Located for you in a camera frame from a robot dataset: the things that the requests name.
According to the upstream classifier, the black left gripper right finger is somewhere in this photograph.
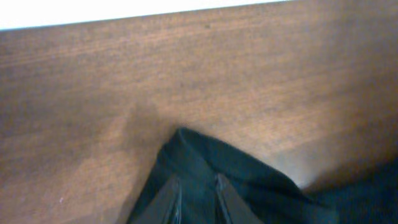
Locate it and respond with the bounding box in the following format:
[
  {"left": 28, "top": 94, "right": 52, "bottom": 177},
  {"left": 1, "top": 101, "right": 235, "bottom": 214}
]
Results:
[{"left": 216, "top": 174, "right": 262, "bottom": 224}]

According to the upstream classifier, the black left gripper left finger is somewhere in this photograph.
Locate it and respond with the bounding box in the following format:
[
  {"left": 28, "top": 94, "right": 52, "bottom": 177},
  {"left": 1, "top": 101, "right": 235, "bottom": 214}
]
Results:
[{"left": 132, "top": 177, "right": 182, "bottom": 224}]

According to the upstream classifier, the black polo shirt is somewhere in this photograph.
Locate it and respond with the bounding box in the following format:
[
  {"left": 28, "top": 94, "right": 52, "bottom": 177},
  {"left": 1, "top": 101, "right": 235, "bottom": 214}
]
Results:
[{"left": 128, "top": 128, "right": 397, "bottom": 223}]

